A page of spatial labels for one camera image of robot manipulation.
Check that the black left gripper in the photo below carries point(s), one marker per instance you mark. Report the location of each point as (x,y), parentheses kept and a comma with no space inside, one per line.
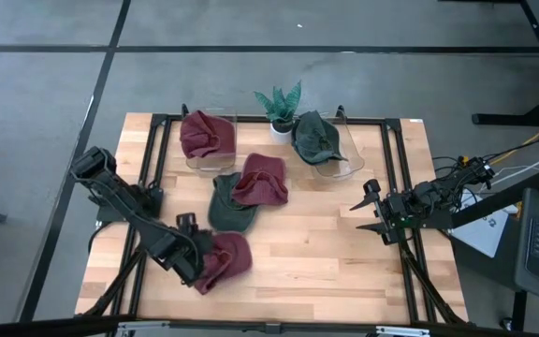
(180,259)

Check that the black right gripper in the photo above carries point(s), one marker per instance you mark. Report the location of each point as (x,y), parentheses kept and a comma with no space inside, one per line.
(396,213)

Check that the dark red baseball cap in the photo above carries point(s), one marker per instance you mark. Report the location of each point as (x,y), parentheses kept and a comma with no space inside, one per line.
(229,259)
(262,182)
(204,136)

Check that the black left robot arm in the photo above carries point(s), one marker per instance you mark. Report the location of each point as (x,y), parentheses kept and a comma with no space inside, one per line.
(124,206)

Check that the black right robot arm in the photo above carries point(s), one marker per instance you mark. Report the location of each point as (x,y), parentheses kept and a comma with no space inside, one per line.
(442,196)

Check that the clear plastic bin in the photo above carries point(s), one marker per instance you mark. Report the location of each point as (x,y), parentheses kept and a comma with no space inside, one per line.
(351,164)
(213,163)

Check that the black side desk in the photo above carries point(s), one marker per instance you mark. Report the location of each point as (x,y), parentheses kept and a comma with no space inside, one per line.
(499,201)

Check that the green plant in white pot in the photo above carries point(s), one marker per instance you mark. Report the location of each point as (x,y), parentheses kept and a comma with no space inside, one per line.
(281,110)

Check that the black rig crossbar with brackets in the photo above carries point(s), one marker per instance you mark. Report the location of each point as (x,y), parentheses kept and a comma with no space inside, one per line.
(63,325)

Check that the black floor stand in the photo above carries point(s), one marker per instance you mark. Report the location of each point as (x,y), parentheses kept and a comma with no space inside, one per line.
(538,33)

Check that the black aluminium table frame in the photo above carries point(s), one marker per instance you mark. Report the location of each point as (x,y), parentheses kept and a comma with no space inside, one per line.
(388,154)

